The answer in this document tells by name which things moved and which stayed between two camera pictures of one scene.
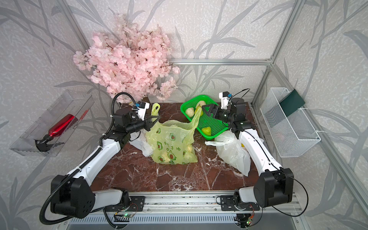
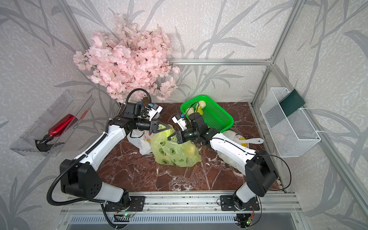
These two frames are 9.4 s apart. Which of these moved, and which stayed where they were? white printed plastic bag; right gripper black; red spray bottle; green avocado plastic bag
Moved: right gripper black
Stayed: red spray bottle; green avocado plastic bag; white printed plastic bag
